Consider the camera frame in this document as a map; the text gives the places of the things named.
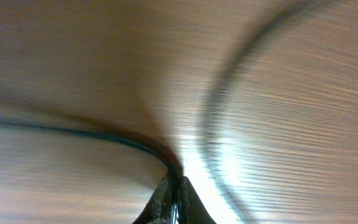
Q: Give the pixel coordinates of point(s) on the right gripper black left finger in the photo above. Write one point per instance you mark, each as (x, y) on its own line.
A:
(159, 208)

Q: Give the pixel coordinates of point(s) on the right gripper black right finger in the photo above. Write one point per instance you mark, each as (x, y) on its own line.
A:
(190, 207)

